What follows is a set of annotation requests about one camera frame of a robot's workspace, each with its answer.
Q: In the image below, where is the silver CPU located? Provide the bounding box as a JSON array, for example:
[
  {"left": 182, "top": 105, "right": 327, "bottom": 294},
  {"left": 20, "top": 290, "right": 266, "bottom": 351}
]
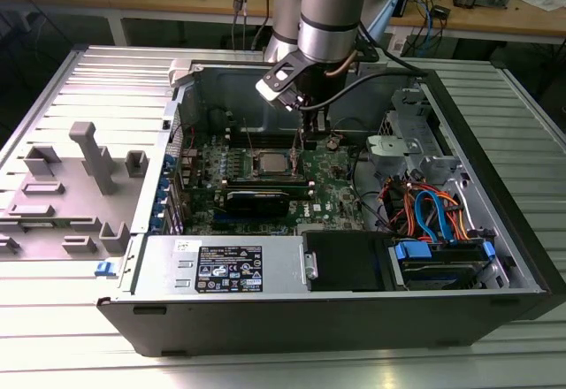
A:
[{"left": 257, "top": 151, "right": 292, "bottom": 175}]

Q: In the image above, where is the CPU socket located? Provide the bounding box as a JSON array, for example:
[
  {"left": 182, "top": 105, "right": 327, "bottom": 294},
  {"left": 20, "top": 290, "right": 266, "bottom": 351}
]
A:
[{"left": 250, "top": 146, "right": 307, "bottom": 181}]

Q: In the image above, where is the green motherboard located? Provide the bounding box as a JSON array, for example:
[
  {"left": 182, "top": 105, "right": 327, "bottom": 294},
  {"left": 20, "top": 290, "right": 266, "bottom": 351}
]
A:
[{"left": 180, "top": 128, "right": 371, "bottom": 236}]

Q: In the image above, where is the silver metal drive cage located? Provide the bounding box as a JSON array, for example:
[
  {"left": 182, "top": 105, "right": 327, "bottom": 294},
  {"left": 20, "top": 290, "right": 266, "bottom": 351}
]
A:
[{"left": 365, "top": 88, "right": 465, "bottom": 189}]

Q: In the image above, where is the black graphics card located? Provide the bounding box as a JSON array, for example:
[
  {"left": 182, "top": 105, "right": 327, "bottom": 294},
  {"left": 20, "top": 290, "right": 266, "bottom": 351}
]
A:
[{"left": 224, "top": 188, "right": 292, "bottom": 218}]

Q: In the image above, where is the silver power supply unit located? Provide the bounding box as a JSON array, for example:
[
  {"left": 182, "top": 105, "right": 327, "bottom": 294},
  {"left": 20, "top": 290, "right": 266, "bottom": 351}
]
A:
[{"left": 131, "top": 233, "right": 320, "bottom": 296}]

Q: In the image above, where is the hard disk in blue carrier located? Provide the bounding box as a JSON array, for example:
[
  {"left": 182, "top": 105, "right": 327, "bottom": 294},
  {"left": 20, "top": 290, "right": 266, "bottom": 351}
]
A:
[{"left": 388, "top": 238, "right": 497, "bottom": 292}]

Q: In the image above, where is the black PC case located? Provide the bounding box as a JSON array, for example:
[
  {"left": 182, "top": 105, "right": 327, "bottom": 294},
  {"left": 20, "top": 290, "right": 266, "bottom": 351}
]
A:
[{"left": 96, "top": 55, "right": 566, "bottom": 358}]

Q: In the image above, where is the grey parts rack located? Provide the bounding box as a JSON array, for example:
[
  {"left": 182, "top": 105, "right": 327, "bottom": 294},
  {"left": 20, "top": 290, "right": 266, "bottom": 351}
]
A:
[{"left": 0, "top": 121, "right": 148, "bottom": 263}]

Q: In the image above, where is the white paper sheet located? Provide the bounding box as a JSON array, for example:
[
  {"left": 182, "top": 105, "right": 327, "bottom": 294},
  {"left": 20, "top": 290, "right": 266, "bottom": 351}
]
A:
[{"left": 516, "top": 0, "right": 566, "bottom": 12}]

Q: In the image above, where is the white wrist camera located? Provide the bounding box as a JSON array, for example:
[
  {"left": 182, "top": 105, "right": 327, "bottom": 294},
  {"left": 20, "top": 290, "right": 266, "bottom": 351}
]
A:
[{"left": 255, "top": 50, "right": 310, "bottom": 111}]

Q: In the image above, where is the bronze corrugated hose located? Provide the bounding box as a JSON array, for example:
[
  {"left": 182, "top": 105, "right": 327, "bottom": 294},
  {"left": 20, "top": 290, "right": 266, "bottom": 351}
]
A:
[{"left": 325, "top": 50, "right": 357, "bottom": 79}]

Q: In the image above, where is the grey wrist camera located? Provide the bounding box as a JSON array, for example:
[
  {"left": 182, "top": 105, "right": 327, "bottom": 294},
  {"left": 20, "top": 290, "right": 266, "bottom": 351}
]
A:
[{"left": 355, "top": 58, "right": 389, "bottom": 77}]

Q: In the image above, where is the black camera cable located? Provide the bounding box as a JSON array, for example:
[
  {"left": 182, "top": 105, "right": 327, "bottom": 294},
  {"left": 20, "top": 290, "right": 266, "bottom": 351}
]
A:
[{"left": 296, "top": 30, "right": 429, "bottom": 111}]

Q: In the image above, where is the red wire bundle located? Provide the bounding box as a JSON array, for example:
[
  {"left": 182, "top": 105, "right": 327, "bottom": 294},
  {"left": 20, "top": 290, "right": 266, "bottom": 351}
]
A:
[{"left": 380, "top": 176, "right": 419, "bottom": 231}]

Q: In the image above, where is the red black twisted wire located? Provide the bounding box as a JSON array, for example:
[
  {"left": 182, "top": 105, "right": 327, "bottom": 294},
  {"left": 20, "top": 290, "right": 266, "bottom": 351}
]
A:
[{"left": 170, "top": 121, "right": 196, "bottom": 154}]

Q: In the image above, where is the blue hanging cable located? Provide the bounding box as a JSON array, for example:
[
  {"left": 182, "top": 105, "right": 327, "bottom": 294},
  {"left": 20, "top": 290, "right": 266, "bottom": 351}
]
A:
[{"left": 422, "top": 2, "right": 439, "bottom": 54}]

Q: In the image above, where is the blue wire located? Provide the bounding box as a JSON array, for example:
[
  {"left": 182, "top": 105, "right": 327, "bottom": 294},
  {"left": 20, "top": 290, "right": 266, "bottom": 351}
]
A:
[{"left": 415, "top": 189, "right": 450, "bottom": 244}]

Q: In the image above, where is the orange wire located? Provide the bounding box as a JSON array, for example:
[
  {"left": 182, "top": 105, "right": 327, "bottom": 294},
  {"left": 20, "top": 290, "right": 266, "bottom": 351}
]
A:
[{"left": 453, "top": 201, "right": 472, "bottom": 240}]

